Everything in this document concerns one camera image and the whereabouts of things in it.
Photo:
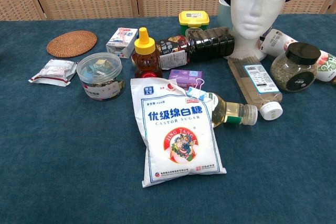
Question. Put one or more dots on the blue white binder clip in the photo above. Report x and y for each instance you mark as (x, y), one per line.
(195, 94)

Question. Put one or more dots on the clear jar of binder clips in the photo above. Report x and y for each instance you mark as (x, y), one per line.
(101, 77)

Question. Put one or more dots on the pale blue cup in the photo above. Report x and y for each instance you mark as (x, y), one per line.
(223, 14)

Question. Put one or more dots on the glass spice jar black lid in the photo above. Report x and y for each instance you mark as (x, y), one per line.
(295, 69)

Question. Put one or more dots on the dark soy sauce bottle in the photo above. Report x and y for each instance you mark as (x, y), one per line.
(210, 43)

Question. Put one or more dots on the white fruit print drink bottle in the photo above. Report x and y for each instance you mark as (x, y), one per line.
(275, 37)

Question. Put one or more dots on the white castor sugar bag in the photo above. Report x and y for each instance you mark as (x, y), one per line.
(176, 140)

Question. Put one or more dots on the yellow lid green container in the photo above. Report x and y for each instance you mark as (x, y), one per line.
(193, 22)

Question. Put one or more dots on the pale yellow vinegar bottle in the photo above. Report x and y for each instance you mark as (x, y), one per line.
(231, 112)

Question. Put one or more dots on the round woven rattan coaster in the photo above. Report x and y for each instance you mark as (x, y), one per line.
(71, 43)

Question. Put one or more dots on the white red snack packet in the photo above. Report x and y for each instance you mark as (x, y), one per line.
(53, 73)

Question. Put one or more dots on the small purple box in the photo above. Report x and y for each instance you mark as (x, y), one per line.
(183, 77)

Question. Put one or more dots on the white foam mannequin head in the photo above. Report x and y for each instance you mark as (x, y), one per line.
(258, 11)

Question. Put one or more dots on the white blue milk carton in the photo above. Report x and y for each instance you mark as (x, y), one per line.
(123, 41)

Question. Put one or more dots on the blue table cloth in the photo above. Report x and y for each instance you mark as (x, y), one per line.
(52, 155)

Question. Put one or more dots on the honey bear bottle yellow cap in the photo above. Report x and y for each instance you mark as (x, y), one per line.
(145, 61)

